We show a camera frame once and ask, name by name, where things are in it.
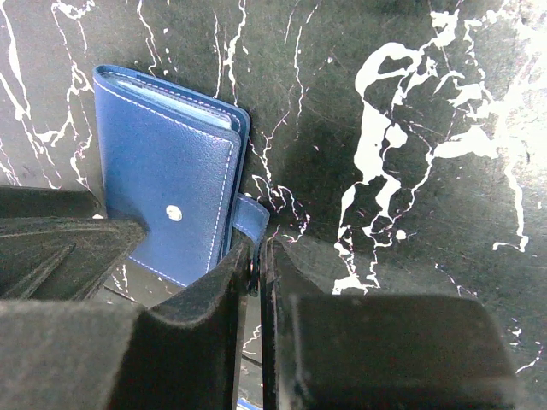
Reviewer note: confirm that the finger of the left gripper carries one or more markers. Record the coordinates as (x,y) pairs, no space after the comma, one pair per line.
(54,247)

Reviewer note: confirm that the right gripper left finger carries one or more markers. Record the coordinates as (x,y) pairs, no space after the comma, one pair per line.
(183,353)

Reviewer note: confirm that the blue card holder wallet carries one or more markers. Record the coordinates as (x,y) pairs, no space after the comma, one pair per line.
(172,158)

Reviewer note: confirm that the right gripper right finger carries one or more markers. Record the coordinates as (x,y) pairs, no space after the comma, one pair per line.
(321,351)

